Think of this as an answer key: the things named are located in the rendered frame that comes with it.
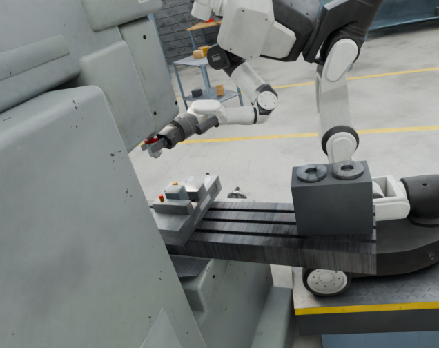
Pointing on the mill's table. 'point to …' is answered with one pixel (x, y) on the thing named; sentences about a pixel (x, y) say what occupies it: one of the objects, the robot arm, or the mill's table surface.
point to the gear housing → (117, 12)
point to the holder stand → (333, 198)
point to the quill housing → (151, 70)
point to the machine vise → (185, 210)
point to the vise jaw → (197, 190)
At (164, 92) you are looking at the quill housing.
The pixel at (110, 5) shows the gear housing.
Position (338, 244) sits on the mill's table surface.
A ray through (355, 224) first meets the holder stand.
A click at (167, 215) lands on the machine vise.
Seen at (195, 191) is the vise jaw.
